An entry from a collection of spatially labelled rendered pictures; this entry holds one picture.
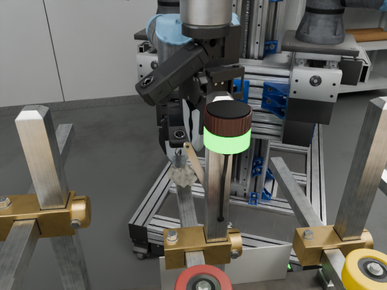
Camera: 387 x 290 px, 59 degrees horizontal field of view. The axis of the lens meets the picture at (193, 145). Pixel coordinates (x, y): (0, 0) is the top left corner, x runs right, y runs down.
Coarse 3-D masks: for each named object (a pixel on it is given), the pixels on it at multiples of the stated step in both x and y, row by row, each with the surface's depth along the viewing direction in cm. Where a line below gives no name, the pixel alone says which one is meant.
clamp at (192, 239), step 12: (168, 228) 62; (180, 228) 62; (192, 228) 62; (180, 240) 59; (192, 240) 59; (204, 240) 59; (228, 240) 59; (240, 240) 60; (168, 252) 58; (180, 252) 58; (204, 252) 59; (216, 252) 59; (228, 252) 59; (240, 252) 60; (168, 264) 59; (180, 264) 60; (216, 264) 61
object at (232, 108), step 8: (216, 104) 44; (224, 104) 44; (232, 104) 44; (240, 104) 44; (208, 112) 42; (216, 112) 42; (224, 112) 42; (232, 112) 42; (240, 112) 42; (248, 112) 42; (224, 136) 42; (232, 136) 42; (224, 160) 46; (224, 168) 47; (224, 176) 50; (224, 184) 51
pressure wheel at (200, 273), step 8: (184, 272) 49; (192, 272) 49; (200, 272) 49; (208, 272) 49; (216, 272) 49; (176, 280) 48; (184, 280) 48; (192, 280) 48; (200, 280) 48; (208, 280) 48; (216, 280) 48; (224, 280) 48; (176, 288) 47; (184, 288) 47; (192, 288) 47; (200, 288) 46; (208, 288) 47; (216, 288) 47; (224, 288) 47; (232, 288) 47
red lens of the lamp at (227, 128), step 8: (208, 104) 44; (208, 120) 42; (216, 120) 41; (224, 120) 40; (232, 120) 40; (240, 120) 41; (248, 120) 42; (208, 128) 42; (216, 128) 41; (224, 128) 41; (232, 128) 41; (240, 128) 41; (248, 128) 42
